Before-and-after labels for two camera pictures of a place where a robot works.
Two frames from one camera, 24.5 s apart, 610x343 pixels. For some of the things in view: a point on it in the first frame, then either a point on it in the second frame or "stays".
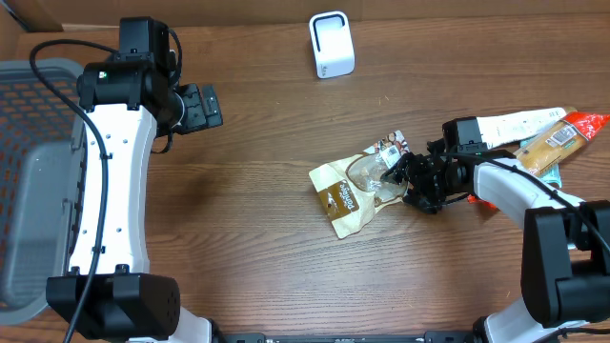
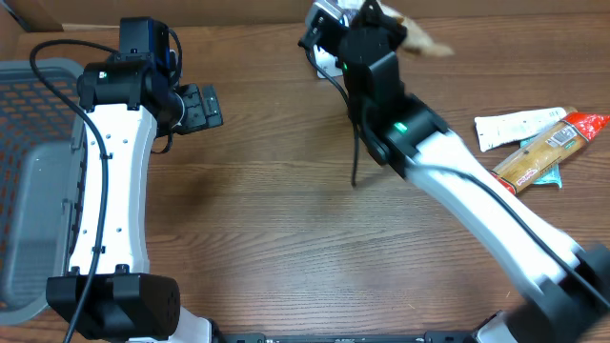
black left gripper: (200, 108) stays
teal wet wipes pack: (552, 173) stays
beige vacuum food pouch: (352, 189) -> (416, 39)
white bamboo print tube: (509, 128) stays
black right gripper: (412, 171) -> (395, 36)
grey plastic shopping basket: (42, 164) stays
